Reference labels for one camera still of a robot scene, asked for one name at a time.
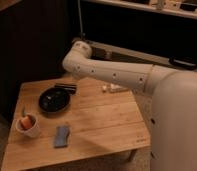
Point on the black round plate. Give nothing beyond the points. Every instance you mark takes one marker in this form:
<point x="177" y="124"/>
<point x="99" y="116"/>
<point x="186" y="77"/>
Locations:
<point x="54" y="100"/>

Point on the vertical metal pole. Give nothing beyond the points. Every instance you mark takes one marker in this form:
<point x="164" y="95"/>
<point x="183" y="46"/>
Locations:
<point x="82" y="34"/>

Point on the black handle on rail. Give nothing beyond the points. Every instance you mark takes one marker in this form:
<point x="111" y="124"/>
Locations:
<point x="184" y="65"/>

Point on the white cup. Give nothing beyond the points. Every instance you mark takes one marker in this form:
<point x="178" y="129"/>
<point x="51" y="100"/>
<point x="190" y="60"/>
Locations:
<point x="33" y="132"/>

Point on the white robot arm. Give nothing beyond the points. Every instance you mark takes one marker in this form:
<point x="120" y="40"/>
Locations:
<point x="174" y="103"/>

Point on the blue sponge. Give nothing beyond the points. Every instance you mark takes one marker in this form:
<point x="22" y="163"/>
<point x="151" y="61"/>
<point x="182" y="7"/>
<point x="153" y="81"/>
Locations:
<point x="61" y="137"/>

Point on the wooden shelf board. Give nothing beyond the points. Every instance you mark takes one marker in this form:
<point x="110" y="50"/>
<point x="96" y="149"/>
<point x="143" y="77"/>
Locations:
<point x="148" y="8"/>

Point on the white crumpled object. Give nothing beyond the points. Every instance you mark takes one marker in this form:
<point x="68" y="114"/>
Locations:
<point x="113" y="88"/>

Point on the wooden low table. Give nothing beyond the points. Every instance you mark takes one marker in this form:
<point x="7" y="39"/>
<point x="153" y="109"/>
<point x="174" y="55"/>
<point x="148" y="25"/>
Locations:
<point x="100" y="123"/>

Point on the orange carrot in cup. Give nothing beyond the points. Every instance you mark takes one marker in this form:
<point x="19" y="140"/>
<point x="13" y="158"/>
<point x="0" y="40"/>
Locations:
<point x="26" y="122"/>

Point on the grey metal rail beam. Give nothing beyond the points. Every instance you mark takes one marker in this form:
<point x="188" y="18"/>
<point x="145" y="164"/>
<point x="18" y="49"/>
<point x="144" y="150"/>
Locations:
<point x="113" y="53"/>

